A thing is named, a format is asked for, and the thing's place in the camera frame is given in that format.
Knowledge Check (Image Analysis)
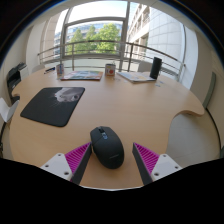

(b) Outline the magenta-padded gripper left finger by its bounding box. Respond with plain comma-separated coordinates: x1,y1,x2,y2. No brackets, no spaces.
40,142,93,186

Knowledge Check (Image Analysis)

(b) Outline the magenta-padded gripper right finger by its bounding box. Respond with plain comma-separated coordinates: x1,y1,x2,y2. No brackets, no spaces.
132,142,184,186

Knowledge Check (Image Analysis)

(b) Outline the black computer mouse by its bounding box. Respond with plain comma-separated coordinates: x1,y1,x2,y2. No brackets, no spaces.
89,125,125,170

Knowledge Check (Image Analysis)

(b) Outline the black printed mouse pad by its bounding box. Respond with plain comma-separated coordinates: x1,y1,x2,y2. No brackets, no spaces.
19,86,86,128

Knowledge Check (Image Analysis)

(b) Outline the white chair with wooden legs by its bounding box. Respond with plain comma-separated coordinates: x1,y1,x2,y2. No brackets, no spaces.
0,97,20,124

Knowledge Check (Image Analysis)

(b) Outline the red and blue magazine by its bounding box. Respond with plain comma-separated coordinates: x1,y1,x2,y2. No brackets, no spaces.
59,70,104,82

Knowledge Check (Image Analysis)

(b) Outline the printed mug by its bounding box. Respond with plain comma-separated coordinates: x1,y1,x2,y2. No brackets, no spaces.
55,63,65,77
104,62,116,77

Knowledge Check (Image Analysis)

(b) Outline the dark blue stapler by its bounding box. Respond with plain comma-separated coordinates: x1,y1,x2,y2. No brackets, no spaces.
43,66,56,74

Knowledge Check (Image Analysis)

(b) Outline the black and white printer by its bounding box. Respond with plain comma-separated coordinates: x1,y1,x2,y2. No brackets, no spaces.
6,62,29,105

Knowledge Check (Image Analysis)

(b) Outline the black cylindrical speaker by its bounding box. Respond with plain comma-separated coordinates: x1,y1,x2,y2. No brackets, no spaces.
149,56,163,80

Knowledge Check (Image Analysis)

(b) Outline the metal balcony railing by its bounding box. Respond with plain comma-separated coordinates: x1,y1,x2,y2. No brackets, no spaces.
37,40,186,73

